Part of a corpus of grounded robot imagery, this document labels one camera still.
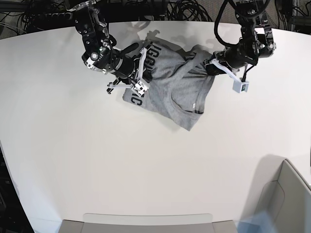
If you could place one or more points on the black power strip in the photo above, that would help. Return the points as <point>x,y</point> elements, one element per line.
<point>57,17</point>

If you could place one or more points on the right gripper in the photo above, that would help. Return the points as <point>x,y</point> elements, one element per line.
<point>124,66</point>

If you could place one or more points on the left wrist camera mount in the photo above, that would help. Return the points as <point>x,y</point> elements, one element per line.
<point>238,85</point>

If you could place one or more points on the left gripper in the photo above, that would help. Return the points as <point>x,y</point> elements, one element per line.
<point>233,58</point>

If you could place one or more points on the white storage bin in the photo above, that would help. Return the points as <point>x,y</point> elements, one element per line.
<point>288,201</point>

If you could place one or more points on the grey T-shirt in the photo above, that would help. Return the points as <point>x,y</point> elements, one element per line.
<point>179,86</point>

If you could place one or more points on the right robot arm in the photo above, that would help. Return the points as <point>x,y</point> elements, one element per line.
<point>91,21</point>

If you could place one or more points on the blue translucent object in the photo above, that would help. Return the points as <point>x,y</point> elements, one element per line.
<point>257,223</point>

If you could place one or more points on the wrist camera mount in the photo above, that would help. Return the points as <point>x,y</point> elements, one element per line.
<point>136,84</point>
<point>238,85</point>

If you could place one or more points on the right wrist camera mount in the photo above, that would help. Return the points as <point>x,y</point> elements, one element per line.
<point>136,84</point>

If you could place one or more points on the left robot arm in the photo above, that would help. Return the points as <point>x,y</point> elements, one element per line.
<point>256,39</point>

